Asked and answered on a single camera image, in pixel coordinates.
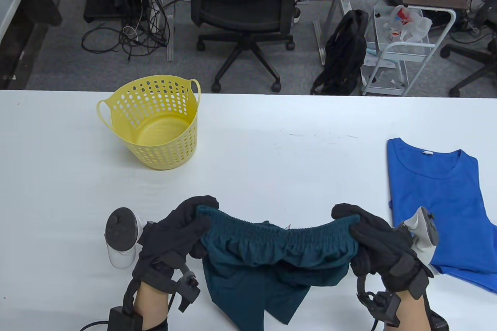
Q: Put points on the person's left hand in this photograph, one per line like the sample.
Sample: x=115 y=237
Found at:
x=171 y=234

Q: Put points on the person's right hand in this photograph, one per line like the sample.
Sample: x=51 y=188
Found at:
x=380 y=241

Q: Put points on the blue clothes shirt white tag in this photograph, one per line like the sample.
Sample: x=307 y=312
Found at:
x=435 y=183

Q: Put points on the dark green clothes garment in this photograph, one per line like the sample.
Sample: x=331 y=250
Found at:
x=252 y=288

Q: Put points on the yellow perforated laundry basket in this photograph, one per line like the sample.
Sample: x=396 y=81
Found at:
x=155 y=137

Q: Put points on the person's right forearm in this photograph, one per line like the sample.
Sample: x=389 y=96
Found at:
x=411 y=311

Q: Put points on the grey handheld controller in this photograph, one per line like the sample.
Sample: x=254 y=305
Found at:
x=120 y=226
x=423 y=230

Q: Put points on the black sensor box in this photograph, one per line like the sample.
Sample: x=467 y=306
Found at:
x=124 y=319

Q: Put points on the grey metal desk leg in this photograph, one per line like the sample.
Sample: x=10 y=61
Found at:
x=171 y=47

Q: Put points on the white utility cart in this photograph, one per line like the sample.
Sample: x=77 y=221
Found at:
x=407 y=55

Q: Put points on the black backpack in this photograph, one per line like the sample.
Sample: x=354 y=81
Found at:
x=345 y=51

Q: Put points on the black swivel chair base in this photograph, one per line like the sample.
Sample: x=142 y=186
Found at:
x=477 y=57

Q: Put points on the white plastic bag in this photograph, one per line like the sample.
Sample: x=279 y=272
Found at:
x=417 y=26

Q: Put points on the white power strip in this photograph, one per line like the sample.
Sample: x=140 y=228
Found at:
x=157 y=9

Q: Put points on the black office chair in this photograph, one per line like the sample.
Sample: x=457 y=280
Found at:
x=240 y=9

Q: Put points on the dark brown desk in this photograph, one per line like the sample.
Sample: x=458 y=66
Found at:
x=44 y=5

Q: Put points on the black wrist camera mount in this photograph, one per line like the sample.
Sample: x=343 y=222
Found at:
x=382 y=304
x=188 y=284

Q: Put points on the black mesh wrist bracket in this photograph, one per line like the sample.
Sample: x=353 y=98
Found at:
x=437 y=321

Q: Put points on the grey metal desk frame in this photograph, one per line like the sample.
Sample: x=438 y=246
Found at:
x=334 y=1

